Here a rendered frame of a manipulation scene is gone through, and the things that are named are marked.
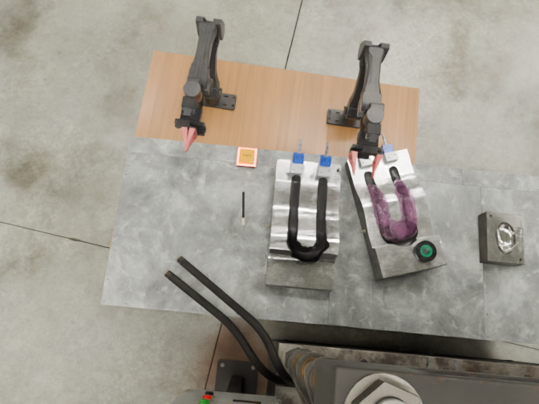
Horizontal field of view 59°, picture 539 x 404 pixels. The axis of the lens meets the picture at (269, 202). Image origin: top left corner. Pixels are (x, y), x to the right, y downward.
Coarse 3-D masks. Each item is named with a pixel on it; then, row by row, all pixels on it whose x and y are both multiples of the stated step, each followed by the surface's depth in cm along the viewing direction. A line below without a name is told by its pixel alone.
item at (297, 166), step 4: (300, 140) 187; (300, 144) 188; (300, 148) 188; (296, 152) 190; (300, 152) 189; (296, 156) 189; (300, 156) 188; (296, 160) 189; (300, 160) 189; (292, 164) 188; (296, 164) 188; (300, 164) 188; (292, 168) 189; (296, 168) 189; (300, 168) 189; (292, 172) 189; (296, 172) 189; (300, 172) 189
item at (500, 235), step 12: (480, 216) 198; (492, 216) 193; (504, 216) 193; (516, 216) 194; (480, 228) 197; (492, 228) 192; (504, 228) 194; (516, 228) 192; (480, 240) 196; (492, 240) 191; (504, 240) 193; (516, 240) 191; (480, 252) 195; (492, 252) 189; (504, 252) 191; (516, 252) 190; (492, 264) 195; (504, 264) 193; (516, 264) 190
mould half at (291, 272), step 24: (288, 168) 193; (312, 168) 193; (336, 168) 193; (288, 192) 190; (312, 192) 191; (336, 192) 191; (288, 216) 187; (312, 216) 188; (336, 216) 189; (312, 240) 181; (336, 240) 181; (288, 264) 186; (312, 264) 186; (312, 288) 184
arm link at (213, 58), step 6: (216, 42) 178; (216, 48) 180; (216, 54) 183; (210, 60) 184; (216, 60) 186; (210, 66) 186; (216, 66) 188; (210, 72) 188; (216, 72) 190; (216, 78) 191; (216, 84) 192; (216, 90) 192; (210, 96) 195; (216, 96) 195
